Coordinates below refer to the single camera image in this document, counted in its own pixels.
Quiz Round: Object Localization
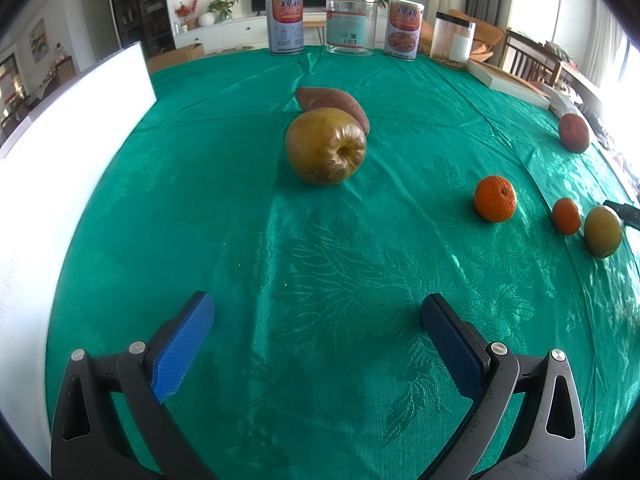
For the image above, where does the wooden chair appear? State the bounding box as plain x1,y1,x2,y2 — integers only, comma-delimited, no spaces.
500,29,563,86

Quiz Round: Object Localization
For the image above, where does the flat white box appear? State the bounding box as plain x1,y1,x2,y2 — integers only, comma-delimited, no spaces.
467,59,552,110

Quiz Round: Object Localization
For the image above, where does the framed wall picture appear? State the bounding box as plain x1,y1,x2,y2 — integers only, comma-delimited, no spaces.
27,17,51,64

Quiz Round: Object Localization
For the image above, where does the orange labelled tin can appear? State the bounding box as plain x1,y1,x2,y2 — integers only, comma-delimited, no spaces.
384,0,426,61

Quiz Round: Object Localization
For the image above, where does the white television cabinet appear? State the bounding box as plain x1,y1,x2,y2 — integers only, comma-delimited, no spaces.
172,10,331,56

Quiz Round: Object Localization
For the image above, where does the small sweet potato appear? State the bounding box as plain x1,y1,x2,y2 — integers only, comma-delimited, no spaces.
295,86,371,137

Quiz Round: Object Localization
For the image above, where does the white curtain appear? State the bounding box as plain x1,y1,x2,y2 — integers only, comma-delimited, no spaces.
580,0,631,106

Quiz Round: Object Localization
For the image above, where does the red flower vase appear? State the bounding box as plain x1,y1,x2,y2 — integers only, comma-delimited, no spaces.
174,0,199,33

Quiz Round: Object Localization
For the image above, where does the clear glass jar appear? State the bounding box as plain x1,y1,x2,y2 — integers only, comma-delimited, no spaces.
325,0,377,57

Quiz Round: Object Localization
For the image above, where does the cardboard box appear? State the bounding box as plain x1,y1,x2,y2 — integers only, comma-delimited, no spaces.
145,42,206,73

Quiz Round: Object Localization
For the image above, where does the dark display cabinet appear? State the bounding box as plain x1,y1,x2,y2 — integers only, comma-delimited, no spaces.
106,0,177,58

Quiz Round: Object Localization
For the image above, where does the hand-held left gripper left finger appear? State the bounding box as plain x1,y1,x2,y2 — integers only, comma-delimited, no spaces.
50,291,217,480

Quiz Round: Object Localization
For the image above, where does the bushy green potted plant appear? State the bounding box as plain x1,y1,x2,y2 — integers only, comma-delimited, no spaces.
206,0,241,23

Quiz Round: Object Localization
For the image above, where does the plastic jar with black lid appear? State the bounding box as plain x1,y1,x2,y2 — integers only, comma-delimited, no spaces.
430,11,476,71

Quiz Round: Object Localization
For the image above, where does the green-brown apple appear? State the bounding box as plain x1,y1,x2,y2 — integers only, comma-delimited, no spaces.
285,107,368,187

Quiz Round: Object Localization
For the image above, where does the white cardboard tray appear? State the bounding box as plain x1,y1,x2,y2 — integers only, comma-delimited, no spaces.
0,41,158,480

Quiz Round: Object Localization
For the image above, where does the green apple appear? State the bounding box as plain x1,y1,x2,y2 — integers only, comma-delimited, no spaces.
583,205,624,259

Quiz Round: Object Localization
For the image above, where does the grey labelled tin can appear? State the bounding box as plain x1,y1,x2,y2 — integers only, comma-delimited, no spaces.
265,0,306,56

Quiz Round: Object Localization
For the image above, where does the small mandarin orange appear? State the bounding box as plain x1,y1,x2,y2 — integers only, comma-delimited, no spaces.
552,197,583,236

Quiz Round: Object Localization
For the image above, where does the green tablecloth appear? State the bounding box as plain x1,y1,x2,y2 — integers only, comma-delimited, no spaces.
44,45,640,480

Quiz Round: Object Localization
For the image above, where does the white door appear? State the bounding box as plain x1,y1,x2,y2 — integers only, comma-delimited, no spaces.
80,0,121,63

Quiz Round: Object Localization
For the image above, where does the large mandarin orange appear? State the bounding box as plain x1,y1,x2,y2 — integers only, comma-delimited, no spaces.
473,175,517,223

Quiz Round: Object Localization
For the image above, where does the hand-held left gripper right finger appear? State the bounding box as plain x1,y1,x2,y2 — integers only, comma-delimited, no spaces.
420,293,587,480

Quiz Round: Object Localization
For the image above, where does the white packet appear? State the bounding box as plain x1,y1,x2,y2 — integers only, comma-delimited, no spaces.
540,82,586,117

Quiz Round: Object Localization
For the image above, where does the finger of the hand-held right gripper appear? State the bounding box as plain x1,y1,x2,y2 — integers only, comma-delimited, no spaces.
602,200,640,232

